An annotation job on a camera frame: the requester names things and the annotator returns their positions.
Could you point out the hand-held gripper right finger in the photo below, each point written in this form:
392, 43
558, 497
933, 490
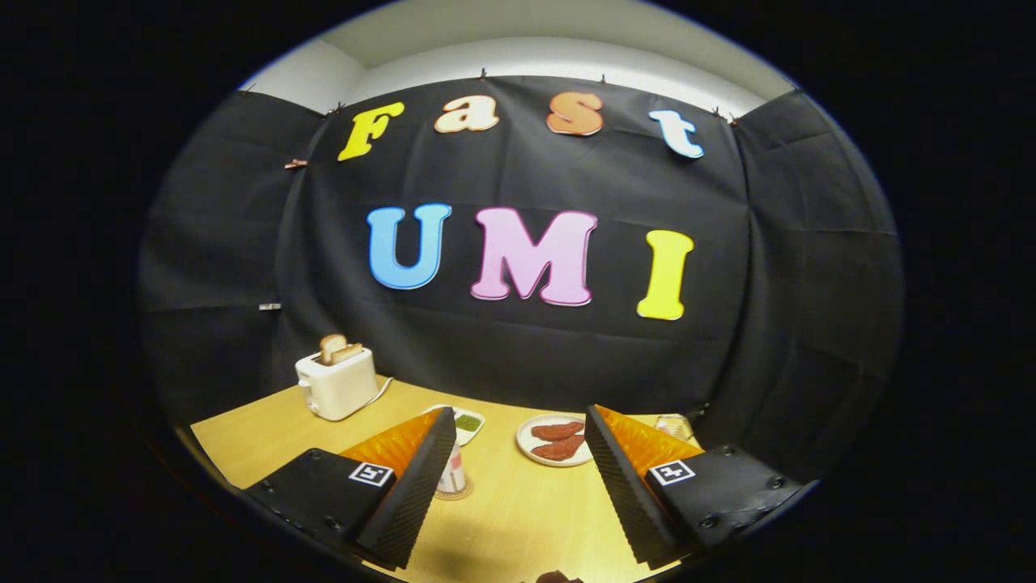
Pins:
627, 502

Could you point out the cream toaster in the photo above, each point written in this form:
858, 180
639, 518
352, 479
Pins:
338, 387

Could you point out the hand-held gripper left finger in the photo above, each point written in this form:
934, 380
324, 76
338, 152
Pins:
409, 502

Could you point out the white divided grain dish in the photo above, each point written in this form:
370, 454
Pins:
468, 423

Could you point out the white round plate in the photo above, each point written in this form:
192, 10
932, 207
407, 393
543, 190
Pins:
524, 441

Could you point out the round cork coaster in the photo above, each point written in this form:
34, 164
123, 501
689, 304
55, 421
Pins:
466, 495

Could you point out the clear plastic juice bottle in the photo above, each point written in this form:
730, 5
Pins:
453, 474

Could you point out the toast slice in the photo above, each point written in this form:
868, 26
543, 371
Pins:
329, 345
348, 353

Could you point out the wooden table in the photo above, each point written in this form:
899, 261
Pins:
526, 518

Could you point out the red meat slice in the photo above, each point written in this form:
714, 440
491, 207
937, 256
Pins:
560, 449
557, 430

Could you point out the black backdrop cloth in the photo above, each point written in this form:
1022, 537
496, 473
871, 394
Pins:
502, 178

